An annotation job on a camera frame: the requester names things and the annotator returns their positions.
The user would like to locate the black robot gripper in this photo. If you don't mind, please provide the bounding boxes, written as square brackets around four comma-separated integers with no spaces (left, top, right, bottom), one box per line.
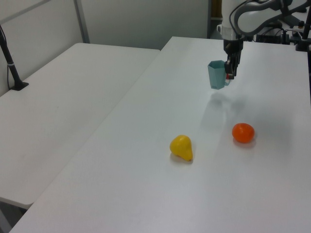
[223,38,244,80]

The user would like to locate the teal hexagonal plastic mug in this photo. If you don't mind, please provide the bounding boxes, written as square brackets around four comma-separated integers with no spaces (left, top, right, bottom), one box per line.
[207,60,231,90]

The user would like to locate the black electronics box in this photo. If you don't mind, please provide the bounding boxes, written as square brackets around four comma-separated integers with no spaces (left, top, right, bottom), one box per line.
[252,28,292,46]

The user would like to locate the orange toy fruit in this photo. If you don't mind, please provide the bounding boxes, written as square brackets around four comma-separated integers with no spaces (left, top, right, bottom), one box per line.
[231,122,255,144]

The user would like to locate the black clamp stand pole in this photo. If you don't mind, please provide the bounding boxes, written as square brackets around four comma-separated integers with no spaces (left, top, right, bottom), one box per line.
[294,0,311,52]

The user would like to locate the yellow toy pear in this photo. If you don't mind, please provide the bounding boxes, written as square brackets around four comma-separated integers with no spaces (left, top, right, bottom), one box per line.
[169,134,194,162]

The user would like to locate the white side table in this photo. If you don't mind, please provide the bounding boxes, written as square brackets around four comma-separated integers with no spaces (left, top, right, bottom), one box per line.
[0,42,161,210]

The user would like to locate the black pole with flat base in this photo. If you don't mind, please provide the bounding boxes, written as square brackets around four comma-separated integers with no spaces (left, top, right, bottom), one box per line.
[0,24,29,91]

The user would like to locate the grey partition post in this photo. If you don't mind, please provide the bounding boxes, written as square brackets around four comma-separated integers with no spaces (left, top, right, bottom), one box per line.
[73,0,91,44]

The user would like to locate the thin black cable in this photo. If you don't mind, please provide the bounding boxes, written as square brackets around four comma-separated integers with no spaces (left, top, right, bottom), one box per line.
[6,64,12,91]

